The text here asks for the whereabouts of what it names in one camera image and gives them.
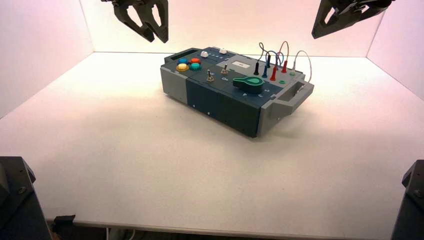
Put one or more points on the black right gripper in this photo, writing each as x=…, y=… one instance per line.
x=367, y=3

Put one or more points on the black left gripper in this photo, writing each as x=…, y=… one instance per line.
x=107, y=1

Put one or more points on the blue push button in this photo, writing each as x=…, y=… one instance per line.
x=182, y=61

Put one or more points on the red push button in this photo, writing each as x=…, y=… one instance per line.
x=195, y=60

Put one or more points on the red banana plug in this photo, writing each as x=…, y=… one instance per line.
x=284, y=67
x=273, y=74

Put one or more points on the teal push button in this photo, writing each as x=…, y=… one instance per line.
x=195, y=66

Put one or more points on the white rocker cap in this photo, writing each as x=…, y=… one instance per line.
x=204, y=54
x=223, y=51

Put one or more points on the dark banana plug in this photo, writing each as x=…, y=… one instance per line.
x=268, y=61

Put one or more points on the blue banana plug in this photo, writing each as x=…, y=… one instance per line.
x=264, y=71

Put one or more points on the black banana plug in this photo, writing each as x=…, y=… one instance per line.
x=256, y=69

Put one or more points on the white display label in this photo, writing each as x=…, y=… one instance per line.
x=241, y=64

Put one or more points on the green rotary knob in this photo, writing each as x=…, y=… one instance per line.
x=250, y=85

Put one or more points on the grey and blue task box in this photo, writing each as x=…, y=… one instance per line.
x=218, y=99

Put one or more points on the black table clamp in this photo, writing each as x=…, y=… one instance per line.
x=63, y=222

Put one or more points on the metal toggle switch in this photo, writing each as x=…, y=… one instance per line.
x=224, y=70
x=209, y=77

